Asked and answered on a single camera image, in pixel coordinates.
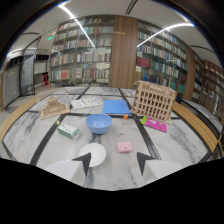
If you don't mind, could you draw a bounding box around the green white milk carton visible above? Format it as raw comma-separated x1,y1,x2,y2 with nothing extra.
56,123,81,141

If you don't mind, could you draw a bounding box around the white round plate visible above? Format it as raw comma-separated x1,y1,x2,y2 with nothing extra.
78,142,107,168

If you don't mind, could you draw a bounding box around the pink cassette-shaped block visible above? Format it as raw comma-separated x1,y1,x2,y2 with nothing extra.
117,141,133,154

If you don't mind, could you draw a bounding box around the magenta green flat packet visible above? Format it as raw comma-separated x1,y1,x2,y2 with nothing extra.
140,116,168,134

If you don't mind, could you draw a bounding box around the blue plastic bowl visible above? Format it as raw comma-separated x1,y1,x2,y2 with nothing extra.
85,113,113,135

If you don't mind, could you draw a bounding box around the small wooden building model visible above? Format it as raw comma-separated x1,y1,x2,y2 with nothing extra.
39,95,71,121

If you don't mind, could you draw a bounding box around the large wooden building model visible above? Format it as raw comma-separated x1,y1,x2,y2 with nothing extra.
130,80,178,124

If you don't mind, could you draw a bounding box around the white dotted printed booklet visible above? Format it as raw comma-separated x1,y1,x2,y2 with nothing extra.
70,96,104,110

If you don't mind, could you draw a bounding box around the blue flat book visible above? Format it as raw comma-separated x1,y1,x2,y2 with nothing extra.
101,99,131,116

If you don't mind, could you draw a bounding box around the red stool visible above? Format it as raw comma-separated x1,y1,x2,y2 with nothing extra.
41,73,50,87

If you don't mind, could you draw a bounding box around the glass door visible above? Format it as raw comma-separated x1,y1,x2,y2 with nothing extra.
19,54,36,97

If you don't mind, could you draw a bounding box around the tall bookshelf with books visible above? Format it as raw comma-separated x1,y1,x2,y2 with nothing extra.
48,15,115,88
133,19,196,101

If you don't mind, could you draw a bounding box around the brown wooden wall column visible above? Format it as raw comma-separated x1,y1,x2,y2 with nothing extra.
107,15,139,89

